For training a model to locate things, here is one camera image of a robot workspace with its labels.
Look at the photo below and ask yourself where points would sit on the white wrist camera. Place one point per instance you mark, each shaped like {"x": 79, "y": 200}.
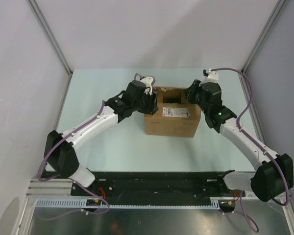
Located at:
{"x": 210, "y": 77}
{"x": 149, "y": 82}

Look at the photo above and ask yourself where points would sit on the right aluminium frame post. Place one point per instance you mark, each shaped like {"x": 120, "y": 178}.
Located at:
{"x": 270, "y": 23}

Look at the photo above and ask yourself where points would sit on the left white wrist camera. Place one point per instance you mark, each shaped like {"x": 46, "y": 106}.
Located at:
{"x": 149, "y": 82}

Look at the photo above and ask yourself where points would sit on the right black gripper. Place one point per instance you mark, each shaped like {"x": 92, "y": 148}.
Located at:
{"x": 190, "y": 91}

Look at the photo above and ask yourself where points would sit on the grey slotted cable duct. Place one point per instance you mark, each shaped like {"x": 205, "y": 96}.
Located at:
{"x": 213, "y": 203}

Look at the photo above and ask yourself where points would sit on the white shipping label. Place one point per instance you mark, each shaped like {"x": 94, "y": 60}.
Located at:
{"x": 175, "y": 112}

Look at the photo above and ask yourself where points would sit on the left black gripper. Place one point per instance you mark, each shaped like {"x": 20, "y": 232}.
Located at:
{"x": 152, "y": 107}

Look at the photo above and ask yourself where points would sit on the brown cardboard express box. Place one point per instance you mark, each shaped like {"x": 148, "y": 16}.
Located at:
{"x": 156, "y": 124}

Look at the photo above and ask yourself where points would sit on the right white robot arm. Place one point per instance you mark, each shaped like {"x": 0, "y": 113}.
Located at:
{"x": 274, "y": 173}

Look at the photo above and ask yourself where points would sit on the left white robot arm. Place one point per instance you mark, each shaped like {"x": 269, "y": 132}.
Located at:
{"x": 61, "y": 148}

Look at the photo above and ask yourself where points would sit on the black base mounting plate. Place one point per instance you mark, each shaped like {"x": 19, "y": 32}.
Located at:
{"x": 157, "y": 187}

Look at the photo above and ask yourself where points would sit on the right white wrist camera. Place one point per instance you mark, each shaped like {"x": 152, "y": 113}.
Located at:
{"x": 210, "y": 77}

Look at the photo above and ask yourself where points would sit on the left aluminium frame post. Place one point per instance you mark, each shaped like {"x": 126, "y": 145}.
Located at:
{"x": 33, "y": 5}

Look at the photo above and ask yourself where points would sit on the aluminium frame post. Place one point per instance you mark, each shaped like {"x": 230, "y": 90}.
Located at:
{"x": 270, "y": 23}
{"x": 33, "y": 5}

